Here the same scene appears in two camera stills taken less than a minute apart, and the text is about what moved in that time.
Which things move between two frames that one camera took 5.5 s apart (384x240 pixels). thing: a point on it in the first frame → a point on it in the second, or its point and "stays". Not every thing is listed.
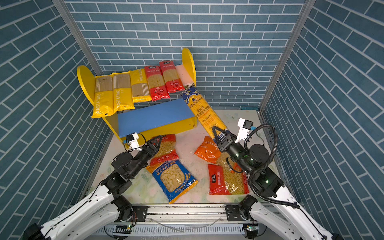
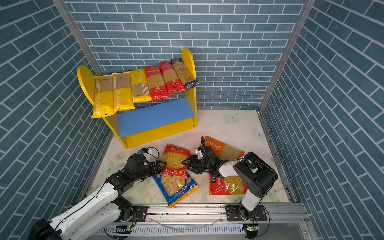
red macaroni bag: [166, 154] → [173, 156]
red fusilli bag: [227, 176] stays
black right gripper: [229, 142] → [192, 157]
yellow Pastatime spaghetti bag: [122, 93] stays
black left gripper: [149, 151] → [154, 171]
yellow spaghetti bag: [140, 87] stays
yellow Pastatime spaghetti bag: [103, 98] stays
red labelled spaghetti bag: [157, 86] stays
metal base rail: [184, 221] stays
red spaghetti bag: [173, 82] stays
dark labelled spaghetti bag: [203, 112] → [188, 80]
